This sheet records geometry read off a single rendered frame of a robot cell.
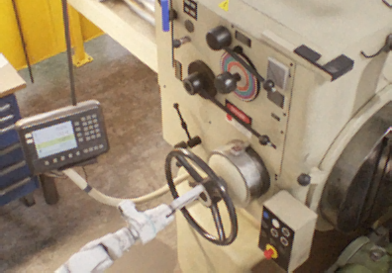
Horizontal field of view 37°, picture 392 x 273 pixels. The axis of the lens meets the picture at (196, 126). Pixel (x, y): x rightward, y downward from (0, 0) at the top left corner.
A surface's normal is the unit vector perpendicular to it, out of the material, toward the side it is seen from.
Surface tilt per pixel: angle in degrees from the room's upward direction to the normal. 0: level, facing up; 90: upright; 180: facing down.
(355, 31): 0
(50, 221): 0
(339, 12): 0
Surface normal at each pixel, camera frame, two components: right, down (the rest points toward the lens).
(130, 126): 0.00, -0.73
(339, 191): -0.73, 0.20
